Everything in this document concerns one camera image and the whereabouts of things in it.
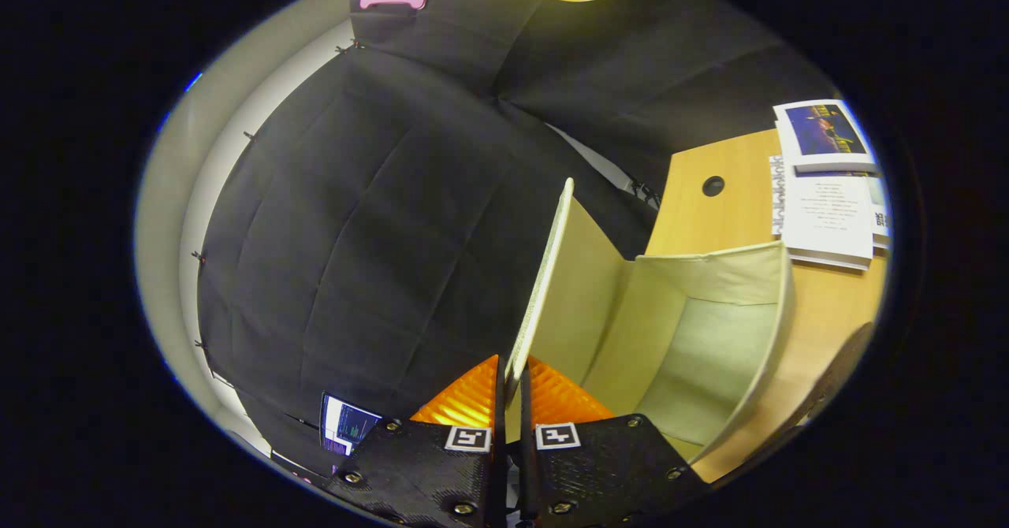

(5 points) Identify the night photo cover book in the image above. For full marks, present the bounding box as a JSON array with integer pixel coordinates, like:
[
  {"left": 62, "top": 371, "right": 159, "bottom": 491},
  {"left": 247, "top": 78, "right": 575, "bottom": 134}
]
[{"left": 773, "top": 99, "right": 878, "bottom": 175}]

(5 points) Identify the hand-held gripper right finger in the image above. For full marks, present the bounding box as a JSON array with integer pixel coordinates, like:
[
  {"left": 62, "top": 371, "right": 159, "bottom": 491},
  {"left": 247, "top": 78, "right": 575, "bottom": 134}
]
[{"left": 516, "top": 355, "right": 710, "bottom": 528}]

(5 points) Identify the white text cover book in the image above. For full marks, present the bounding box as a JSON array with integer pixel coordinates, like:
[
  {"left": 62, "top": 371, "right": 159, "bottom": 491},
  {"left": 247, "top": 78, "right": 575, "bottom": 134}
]
[{"left": 768, "top": 154, "right": 876, "bottom": 271}]

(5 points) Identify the lit computer screen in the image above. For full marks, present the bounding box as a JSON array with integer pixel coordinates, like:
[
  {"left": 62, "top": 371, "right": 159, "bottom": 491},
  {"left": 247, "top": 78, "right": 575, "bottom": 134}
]
[{"left": 319, "top": 392, "right": 384, "bottom": 458}]

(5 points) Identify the brown fuzzy shoe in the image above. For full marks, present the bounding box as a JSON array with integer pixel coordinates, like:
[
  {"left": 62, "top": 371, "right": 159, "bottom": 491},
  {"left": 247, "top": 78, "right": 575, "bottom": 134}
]
[{"left": 788, "top": 321, "right": 877, "bottom": 438}]

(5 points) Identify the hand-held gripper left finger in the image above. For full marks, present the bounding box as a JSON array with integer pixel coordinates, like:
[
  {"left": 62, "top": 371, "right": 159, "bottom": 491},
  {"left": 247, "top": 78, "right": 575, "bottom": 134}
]
[{"left": 326, "top": 354, "right": 507, "bottom": 528}]

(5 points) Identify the beige fabric storage box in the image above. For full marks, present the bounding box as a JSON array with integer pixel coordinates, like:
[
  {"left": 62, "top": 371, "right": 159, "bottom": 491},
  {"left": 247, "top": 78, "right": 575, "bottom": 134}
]
[{"left": 503, "top": 177, "right": 795, "bottom": 466}]

